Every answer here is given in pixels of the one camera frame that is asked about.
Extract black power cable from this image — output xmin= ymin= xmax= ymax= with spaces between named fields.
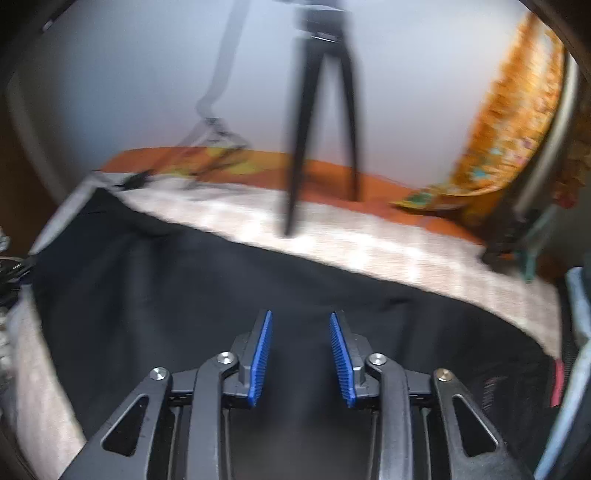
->
xmin=95 ymin=0 xmax=252 ymax=192

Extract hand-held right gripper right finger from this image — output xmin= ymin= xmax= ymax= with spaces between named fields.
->
xmin=329 ymin=311 xmax=536 ymax=480

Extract folded blue jeans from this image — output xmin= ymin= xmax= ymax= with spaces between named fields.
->
xmin=533 ymin=265 xmax=591 ymax=480

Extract black pants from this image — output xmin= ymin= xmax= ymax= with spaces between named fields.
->
xmin=30 ymin=189 xmax=566 ymax=480

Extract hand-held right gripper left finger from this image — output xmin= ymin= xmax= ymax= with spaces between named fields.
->
xmin=58 ymin=309 xmax=274 ymax=480

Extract orange bed sheet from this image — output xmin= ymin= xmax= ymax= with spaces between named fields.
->
xmin=99 ymin=147 xmax=485 ymax=245

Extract folded silver tripod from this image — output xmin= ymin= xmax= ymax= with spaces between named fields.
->
xmin=482 ymin=55 xmax=583 ymax=266

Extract orange patterned scarf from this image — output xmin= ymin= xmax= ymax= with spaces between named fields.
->
xmin=390 ymin=11 xmax=566 ymax=217

